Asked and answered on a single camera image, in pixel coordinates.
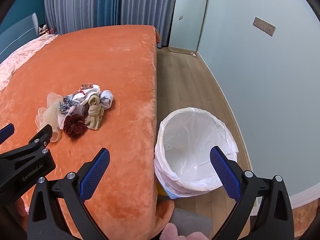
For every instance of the grey patterned scrunchie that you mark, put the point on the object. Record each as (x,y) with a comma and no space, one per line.
(66,104)

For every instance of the grey wall socket panel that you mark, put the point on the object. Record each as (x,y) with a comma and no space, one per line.
(263,26)

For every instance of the blue padded headboard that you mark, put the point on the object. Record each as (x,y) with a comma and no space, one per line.
(15,32)

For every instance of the standing floor mirror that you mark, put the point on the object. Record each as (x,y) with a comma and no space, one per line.
(187,17)

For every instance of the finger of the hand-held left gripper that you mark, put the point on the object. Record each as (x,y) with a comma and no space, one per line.
(7,132)
(41,137)

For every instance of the small plush toy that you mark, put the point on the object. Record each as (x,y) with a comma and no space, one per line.
(44,29)

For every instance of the orange plush blanket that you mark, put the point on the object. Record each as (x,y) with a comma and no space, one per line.
(100,62)

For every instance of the pink patterned quilt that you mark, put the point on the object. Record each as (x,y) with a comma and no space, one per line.
(22,55)

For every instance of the beige organza scrunchie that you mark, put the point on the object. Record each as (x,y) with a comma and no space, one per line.
(50,115)

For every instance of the grey sheer curtain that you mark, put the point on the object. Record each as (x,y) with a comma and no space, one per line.
(75,5)

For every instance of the bin with white plastic bag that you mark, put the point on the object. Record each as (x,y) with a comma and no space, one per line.
(190,142)

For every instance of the beige knotted stocking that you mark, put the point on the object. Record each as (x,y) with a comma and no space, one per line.
(93,117)

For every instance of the dark red velvet scrunchie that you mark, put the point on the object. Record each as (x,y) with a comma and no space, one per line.
(75,126)

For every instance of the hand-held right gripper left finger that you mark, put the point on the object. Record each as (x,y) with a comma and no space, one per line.
(96,173)

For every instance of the white terry sock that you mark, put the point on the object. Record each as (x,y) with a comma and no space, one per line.
(80,97)

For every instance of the pink fluffy cloth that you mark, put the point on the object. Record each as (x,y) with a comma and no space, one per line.
(172,233)

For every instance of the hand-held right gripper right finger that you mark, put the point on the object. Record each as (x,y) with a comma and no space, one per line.
(225,173)

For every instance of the blue curtain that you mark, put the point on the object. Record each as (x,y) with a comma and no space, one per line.
(150,2)

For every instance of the pink polka dot scrunchie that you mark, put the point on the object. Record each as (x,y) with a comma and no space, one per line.
(86,86)

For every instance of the grey stool cushion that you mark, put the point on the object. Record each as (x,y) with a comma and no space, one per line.
(192,221)

